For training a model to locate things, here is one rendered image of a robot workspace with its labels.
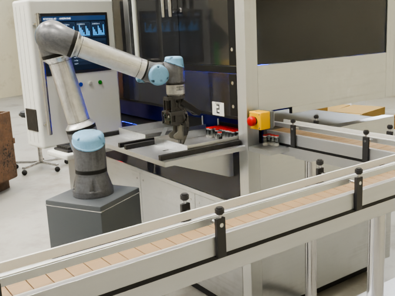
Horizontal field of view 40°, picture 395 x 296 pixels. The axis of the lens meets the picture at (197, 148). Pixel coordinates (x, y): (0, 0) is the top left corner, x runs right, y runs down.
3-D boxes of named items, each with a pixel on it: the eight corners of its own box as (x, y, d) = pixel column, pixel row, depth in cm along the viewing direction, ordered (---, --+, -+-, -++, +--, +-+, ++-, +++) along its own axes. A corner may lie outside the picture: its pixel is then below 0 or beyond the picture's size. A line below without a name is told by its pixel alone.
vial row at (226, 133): (213, 135, 253) (212, 125, 252) (237, 141, 239) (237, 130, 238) (208, 136, 252) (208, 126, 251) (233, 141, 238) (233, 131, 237)
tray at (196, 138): (216, 133, 259) (216, 125, 258) (251, 141, 238) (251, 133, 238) (154, 144, 240) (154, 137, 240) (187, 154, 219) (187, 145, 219)
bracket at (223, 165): (229, 174, 242) (228, 146, 239) (233, 175, 240) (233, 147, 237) (164, 190, 223) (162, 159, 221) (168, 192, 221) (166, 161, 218)
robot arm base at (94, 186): (97, 201, 194) (94, 174, 192) (64, 197, 201) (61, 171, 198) (121, 189, 207) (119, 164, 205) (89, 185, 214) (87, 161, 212)
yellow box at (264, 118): (262, 125, 229) (261, 108, 227) (274, 128, 223) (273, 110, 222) (248, 128, 225) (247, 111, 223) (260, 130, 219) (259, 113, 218)
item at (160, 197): (183, 191, 469) (177, 90, 450) (389, 271, 303) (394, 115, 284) (73, 219, 413) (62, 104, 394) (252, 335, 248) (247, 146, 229)
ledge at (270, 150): (273, 145, 236) (273, 141, 236) (294, 150, 226) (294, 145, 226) (248, 151, 229) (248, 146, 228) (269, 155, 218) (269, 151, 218)
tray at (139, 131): (177, 125, 286) (176, 118, 286) (206, 131, 266) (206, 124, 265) (119, 134, 268) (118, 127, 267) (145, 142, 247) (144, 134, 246)
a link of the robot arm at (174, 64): (160, 56, 218) (180, 55, 220) (161, 84, 221) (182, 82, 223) (164, 57, 211) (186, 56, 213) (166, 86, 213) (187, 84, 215)
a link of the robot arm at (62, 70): (77, 167, 206) (30, 24, 192) (74, 158, 220) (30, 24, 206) (107, 157, 209) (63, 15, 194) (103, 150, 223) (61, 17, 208)
